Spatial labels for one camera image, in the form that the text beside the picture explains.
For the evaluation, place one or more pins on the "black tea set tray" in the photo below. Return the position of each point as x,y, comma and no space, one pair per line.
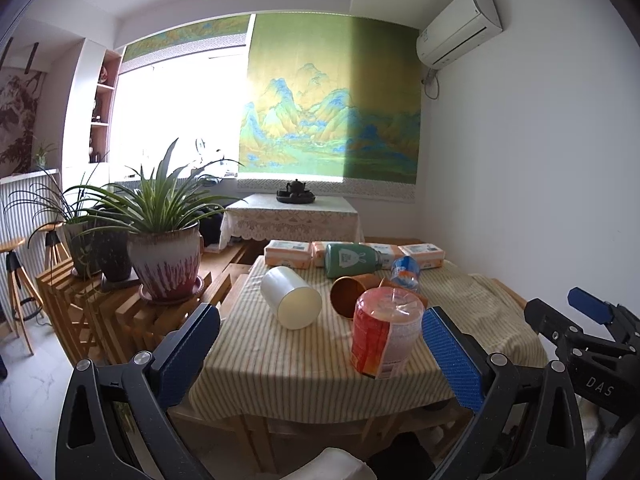
296,193

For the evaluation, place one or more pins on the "white radiator cover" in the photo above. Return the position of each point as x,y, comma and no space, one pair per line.
22,220

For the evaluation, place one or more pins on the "dark potted plant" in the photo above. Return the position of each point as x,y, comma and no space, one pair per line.
88,224

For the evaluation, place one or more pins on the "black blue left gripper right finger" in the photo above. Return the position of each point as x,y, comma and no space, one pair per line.
525,422

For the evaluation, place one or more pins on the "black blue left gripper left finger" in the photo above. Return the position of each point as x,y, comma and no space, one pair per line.
91,441

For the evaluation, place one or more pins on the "cream white cup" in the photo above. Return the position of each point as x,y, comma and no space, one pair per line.
293,302

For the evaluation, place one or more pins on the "green rabbit logo bottle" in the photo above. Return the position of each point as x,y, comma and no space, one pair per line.
349,259

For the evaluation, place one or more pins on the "orange tissue pack middle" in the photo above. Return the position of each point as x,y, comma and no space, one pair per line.
388,252

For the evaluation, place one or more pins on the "red labelled plastic cup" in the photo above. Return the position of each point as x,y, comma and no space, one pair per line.
387,324

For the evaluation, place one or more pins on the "orange tissue pack left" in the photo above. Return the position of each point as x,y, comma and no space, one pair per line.
294,255

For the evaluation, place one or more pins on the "wooden bar stool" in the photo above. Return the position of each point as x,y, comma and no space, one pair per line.
21,289

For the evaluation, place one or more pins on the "wooden slatted plant stand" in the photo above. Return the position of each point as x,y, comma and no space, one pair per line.
113,326

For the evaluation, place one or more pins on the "striped beige tablecloth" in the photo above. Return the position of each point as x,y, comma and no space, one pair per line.
257,367

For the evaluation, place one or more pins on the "orange plastic cup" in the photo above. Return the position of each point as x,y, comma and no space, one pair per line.
345,292

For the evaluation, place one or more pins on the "large potted spider plant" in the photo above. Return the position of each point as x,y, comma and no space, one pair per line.
161,219

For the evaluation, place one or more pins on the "wall shelf with items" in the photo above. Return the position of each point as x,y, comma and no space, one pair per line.
100,125

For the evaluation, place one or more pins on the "orange tissue pack right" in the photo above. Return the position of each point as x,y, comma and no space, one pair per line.
427,255

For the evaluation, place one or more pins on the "green landscape painting blind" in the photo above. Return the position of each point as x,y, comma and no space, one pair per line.
274,95

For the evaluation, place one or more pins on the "white air conditioner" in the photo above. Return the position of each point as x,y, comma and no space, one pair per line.
459,28

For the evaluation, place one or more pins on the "white lace tablecloth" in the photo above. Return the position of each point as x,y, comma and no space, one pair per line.
262,217

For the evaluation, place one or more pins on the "orange tissue pack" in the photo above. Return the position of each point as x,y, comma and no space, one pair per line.
427,255
388,252
294,255

